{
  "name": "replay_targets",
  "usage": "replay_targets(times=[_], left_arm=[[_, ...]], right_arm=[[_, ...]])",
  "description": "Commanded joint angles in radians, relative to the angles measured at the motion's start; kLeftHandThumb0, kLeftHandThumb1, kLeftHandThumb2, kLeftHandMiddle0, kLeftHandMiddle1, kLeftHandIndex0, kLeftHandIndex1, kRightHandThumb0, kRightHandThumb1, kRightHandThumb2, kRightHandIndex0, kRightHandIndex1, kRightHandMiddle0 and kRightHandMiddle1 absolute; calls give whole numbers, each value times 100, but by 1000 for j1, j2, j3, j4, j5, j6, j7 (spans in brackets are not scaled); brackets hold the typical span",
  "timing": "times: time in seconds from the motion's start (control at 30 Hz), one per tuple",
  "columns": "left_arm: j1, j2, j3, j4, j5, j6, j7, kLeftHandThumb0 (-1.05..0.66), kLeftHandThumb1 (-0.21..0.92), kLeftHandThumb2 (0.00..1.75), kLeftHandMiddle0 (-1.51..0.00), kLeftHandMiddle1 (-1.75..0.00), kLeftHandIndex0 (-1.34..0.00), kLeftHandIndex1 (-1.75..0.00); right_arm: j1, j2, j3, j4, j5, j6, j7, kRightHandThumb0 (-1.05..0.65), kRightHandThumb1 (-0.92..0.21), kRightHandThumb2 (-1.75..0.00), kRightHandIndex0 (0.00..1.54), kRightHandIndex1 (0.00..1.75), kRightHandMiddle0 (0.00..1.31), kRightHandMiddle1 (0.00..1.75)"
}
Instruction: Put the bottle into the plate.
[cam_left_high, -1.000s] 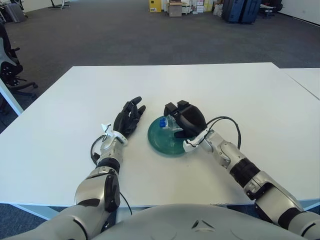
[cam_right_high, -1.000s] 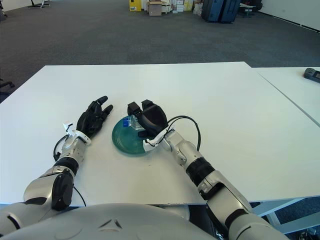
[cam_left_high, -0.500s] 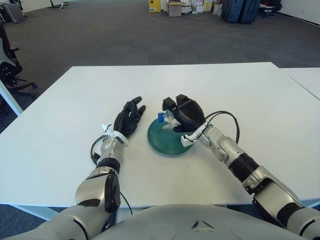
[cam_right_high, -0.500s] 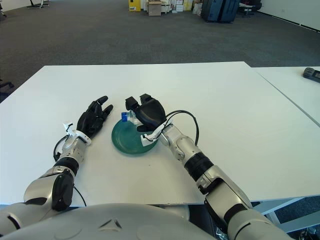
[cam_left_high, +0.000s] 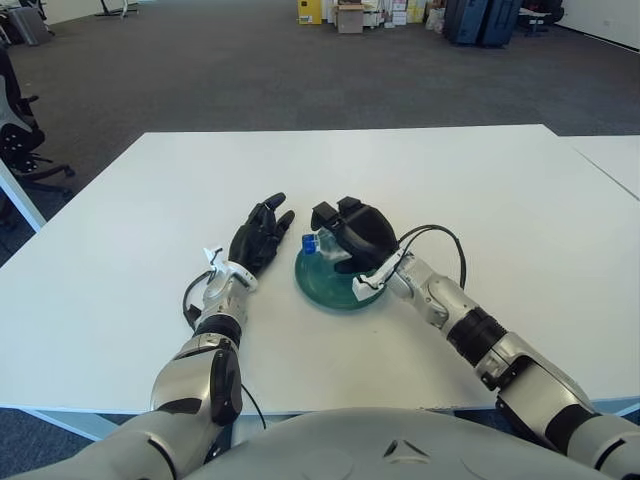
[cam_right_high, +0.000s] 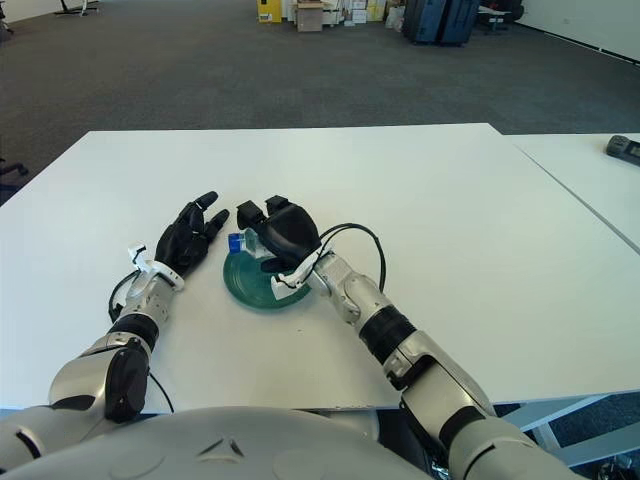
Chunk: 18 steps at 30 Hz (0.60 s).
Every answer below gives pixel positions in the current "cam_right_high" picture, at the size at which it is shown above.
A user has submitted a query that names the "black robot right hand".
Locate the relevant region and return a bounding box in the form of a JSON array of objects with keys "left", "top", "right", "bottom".
[{"left": 234, "top": 195, "right": 322, "bottom": 274}]

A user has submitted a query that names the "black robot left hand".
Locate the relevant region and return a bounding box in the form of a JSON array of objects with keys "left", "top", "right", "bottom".
[{"left": 153, "top": 190, "right": 231, "bottom": 275}]

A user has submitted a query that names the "clear plastic water bottle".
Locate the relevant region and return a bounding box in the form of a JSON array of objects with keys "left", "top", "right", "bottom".
[{"left": 227, "top": 228, "right": 272, "bottom": 262}]

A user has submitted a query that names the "green round plate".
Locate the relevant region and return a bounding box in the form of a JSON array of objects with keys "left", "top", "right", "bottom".
[{"left": 222, "top": 243, "right": 314, "bottom": 315}]

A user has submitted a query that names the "grey robot torso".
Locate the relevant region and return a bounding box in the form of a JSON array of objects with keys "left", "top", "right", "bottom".
[{"left": 0, "top": 405, "right": 451, "bottom": 480}]

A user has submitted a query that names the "brown cardboard box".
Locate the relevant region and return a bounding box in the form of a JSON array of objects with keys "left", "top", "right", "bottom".
[{"left": 295, "top": 2, "right": 324, "bottom": 33}]

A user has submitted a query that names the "yellow box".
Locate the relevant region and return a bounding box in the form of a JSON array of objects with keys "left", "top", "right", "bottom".
[{"left": 256, "top": 0, "right": 282, "bottom": 24}]

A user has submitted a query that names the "white boxes stack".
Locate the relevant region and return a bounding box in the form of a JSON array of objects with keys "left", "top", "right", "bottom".
[{"left": 345, "top": 0, "right": 370, "bottom": 25}]

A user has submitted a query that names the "blue suitcase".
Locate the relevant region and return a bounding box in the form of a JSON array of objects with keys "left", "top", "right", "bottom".
[{"left": 401, "top": 0, "right": 448, "bottom": 44}]

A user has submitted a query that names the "white distant desk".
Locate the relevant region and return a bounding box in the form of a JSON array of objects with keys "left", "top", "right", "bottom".
[{"left": 478, "top": 3, "right": 525, "bottom": 33}]

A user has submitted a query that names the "black handheld device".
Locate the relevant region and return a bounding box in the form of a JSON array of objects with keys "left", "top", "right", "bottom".
[{"left": 604, "top": 133, "right": 640, "bottom": 168}]

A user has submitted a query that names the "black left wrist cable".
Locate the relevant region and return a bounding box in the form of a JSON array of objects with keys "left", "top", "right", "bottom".
[{"left": 108, "top": 269, "right": 142, "bottom": 324}]

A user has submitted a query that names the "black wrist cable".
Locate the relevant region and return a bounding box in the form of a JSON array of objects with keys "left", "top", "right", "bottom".
[
  {"left": 108, "top": 269, "right": 142, "bottom": 324},
  {"left": 318, "top": 221, "right": 387, "bottom": 294}
]

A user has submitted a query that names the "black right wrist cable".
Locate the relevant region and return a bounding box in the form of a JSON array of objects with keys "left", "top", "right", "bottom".
[{"left": 318, "top": 221, "right": 387, "bottom": 294}]

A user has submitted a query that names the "thin black torso cable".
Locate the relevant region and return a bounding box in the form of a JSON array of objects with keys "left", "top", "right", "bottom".
[{"left": 147, "top": 369, "right": 175, "bottom": 415}]

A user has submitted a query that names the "white table frame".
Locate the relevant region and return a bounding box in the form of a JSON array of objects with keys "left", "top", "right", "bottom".
[{"left": 492, "top": 391, "right": 640, "bottom": 470}]

